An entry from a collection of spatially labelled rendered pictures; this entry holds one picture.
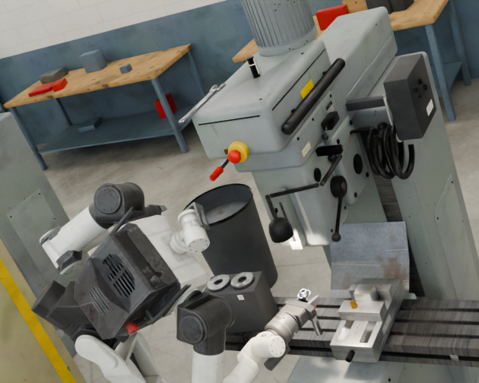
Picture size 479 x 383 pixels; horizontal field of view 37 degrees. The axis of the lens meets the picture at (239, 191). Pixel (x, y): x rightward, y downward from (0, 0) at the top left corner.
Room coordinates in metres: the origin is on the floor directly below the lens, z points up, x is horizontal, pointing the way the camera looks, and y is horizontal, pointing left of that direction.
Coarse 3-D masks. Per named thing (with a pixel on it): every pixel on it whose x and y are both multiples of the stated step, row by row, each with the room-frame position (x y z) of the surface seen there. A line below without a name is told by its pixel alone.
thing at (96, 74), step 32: (352, 0) 5.73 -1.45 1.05; (384, 0) 5.54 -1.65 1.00; (416, 0) 5.62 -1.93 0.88; (448, 0) 5.42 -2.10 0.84; (320, 32) 5.83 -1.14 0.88; (96, 64) 7.73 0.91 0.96; (128, 64) 7.17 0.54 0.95; (160, 64) 6.94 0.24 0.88; (192, 64) 7.24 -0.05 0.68; (448, 64) 5.69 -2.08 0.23; (32, 96) 7.82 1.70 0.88; (64, 96) 7.42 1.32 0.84; (160, 96) 6.72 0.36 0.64; (448, 96) 5.09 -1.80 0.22; (96, 128) 7.96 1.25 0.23; (128, 128) 7.48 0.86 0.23; (160, 128) 7.05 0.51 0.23
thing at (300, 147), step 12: (324, 108) 2.07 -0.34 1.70; (336, 108) 2.13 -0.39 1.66; (312, 120) 1.99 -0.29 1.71; (300, 132) 1.92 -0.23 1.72; (312, 132) 1.98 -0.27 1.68; (324, 132) 2.03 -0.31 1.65; (288, 144) 1.89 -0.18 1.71; (300, 144) 1.90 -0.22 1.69; (312, 144) 1.96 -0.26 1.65; (252, 156) 1.97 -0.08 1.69; (264, 156) 1.95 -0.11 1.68; (276, 156) 1.92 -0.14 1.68; (288, 156) 1.90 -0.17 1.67; (300, 156) 1.89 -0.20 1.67; (240, 168) 2.01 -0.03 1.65; (252, 168) 1.98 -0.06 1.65; (264, 168) 1.96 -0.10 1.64; (276, 168) 1.94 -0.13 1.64
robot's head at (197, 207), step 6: (192, 204) 1.82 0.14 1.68; (198, 204) 1.83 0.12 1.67; (186, 210) 1.82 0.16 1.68; (198, 210) 1.80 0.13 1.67; (204, 210) 1.83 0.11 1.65; (198, 216) 1.78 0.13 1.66; (204, 216) 1.80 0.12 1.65; (198, 222) 1.77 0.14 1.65; (204, 222) 1.79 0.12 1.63; (210, 228) 1.77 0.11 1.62
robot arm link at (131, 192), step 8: (120, 184) 1.93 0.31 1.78; (128, 184) 1.97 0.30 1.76; (128, 192) 1.90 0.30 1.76; (136, 192) 1.95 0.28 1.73; (128, 200) 1.89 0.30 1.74; (136, 200) 1.93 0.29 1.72; (88, 208) 1.94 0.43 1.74; (128, 208) 1.90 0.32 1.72; (136, 208) 1.94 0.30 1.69; (104, 224) 1.91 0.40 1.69; (112, 224) 1.94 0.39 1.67
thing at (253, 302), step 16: (256, 272) 2.27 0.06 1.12; (208, 288) 2.27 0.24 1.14; (224, 288) 2.24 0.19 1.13; (240, 288) 2.20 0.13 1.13; (256, 288) 2.18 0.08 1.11; (240, 304) 2.19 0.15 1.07; (256, 304) 2.16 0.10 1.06; (272, 304) 2.24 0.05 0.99; (240, 320) 2.21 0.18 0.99; (256, 320) 2.18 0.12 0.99
